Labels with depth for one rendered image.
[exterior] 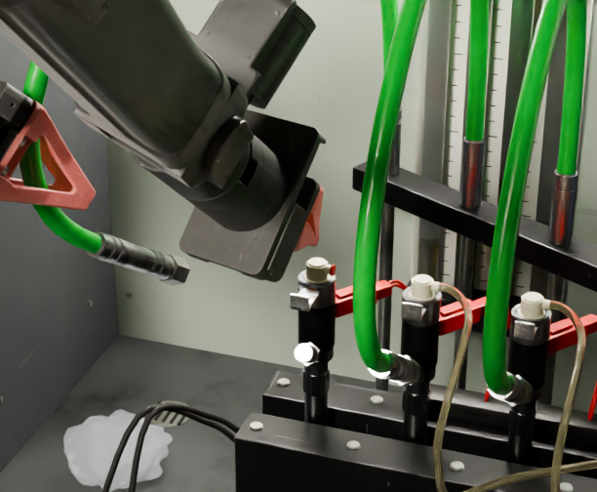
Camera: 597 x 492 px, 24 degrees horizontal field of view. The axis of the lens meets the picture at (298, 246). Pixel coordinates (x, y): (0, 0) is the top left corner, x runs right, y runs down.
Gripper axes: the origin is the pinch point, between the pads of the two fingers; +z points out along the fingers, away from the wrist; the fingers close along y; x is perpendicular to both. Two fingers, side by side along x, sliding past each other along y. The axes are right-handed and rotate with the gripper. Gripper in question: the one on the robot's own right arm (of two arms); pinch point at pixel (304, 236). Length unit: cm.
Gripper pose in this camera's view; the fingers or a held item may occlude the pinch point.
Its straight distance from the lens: 98.3
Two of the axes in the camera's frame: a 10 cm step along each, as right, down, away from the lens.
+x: -8.3, -2.6, 4.9
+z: 4.0, 3.2, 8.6
